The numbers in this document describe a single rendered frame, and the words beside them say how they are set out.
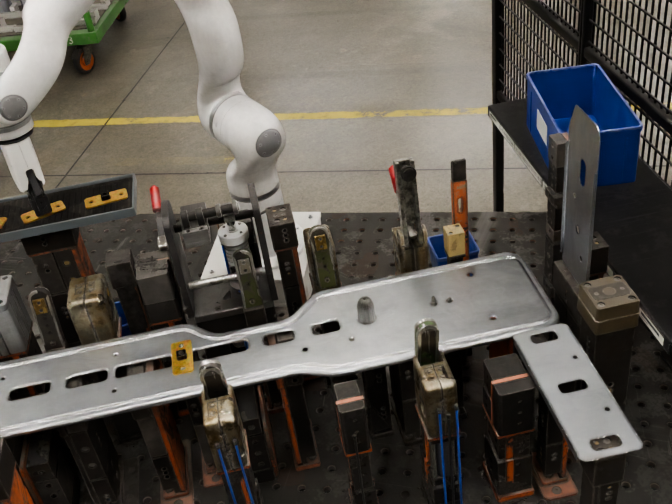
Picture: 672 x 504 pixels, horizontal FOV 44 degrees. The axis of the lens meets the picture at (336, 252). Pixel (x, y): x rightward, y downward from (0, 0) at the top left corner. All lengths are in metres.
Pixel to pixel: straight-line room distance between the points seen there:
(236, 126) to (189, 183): 2.25
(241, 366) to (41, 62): 0.62
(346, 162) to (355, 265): 1.84
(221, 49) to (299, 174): 2.23
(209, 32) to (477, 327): 0.78
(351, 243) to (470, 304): 0.74
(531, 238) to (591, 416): 0.92
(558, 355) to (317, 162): 2.70
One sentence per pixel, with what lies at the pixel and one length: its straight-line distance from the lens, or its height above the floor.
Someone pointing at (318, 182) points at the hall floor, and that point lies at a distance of 3.85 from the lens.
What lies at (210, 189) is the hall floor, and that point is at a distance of 3.96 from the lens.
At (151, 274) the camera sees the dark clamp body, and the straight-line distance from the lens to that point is 1.62.
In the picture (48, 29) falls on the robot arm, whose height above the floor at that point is 1.52.
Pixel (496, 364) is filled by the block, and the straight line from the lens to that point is 1.46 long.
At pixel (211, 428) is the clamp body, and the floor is 1.04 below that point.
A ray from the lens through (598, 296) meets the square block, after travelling 1.48.
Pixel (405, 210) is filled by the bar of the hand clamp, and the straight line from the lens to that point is 1.60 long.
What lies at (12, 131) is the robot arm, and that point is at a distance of 1.62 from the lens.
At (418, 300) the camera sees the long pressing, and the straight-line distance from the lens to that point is 1.56.
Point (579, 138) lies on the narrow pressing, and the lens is 1.46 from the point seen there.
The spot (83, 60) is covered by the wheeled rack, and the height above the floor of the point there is 0.09.
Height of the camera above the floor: 2.01
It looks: 36 degrees down
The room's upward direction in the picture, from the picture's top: 8 degrees counter-clockwise
